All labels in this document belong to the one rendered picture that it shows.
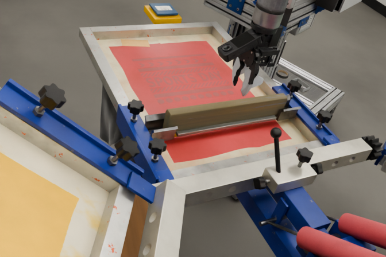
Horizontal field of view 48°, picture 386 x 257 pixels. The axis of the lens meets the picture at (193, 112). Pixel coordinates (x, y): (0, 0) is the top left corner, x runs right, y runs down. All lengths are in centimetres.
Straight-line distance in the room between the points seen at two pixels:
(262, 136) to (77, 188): 71
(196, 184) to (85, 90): 205
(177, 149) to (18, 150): 55
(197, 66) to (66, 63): 178
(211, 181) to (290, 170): 20
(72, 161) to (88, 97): 213
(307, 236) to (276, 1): 55
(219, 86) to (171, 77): 17
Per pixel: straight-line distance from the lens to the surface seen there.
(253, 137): 134
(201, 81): 151
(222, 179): 105
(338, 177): 289
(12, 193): 75
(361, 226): 103
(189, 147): 123
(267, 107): 135
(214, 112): 123
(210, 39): 180
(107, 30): 165
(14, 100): 79
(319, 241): 95
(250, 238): 232
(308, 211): 107
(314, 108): 297
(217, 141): 128
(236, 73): 123
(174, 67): 156
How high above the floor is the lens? 178
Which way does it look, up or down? 37 degrees down
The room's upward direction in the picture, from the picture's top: 14 degrees clockwise
